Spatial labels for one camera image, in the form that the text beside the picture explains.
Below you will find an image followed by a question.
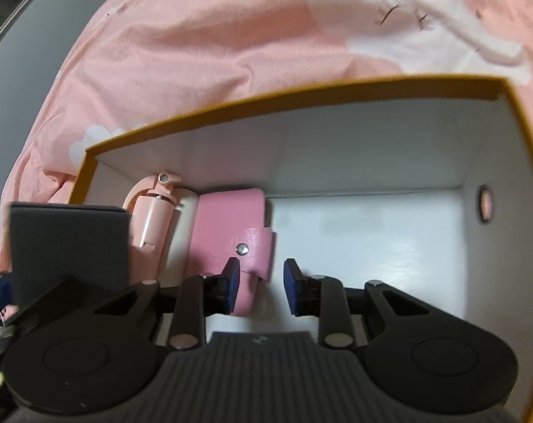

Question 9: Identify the pink printed blanket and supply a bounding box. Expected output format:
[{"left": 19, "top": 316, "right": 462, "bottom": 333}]
[{"left": 0, "top": 0, "right": 533, "bottom": 274}]

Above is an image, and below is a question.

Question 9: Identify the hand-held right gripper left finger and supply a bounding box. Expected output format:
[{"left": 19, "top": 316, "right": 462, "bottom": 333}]
[{"left": 92, "top": 256, "right": 241, "bottom": 352}]

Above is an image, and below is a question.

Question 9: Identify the small black box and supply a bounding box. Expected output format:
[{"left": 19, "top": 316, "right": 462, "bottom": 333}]
[{"left": 8, "top": 201, "right": 132, "bottom": 307}]

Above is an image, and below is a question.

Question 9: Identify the white bottle with pink lid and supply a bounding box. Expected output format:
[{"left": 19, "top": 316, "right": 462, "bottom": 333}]
[{"left": 122, "top": 173, "right": 201, "bottom": 287}]

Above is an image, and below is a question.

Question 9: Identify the pink card holder wallet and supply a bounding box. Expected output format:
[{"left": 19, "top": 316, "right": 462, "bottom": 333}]
[{"left": 187, "top": 188, "right": 277, "bottom": 317}]

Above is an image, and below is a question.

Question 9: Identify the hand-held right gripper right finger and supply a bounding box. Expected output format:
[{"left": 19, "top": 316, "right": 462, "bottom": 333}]
[{"left": 283, "top": 258, "right": 430, "bottom": 349}]

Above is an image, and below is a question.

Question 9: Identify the yellow cardboard box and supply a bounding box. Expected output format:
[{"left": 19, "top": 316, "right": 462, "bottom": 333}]
[{"left": 68, "top": 75, "right": 533, "bottom": 423}]

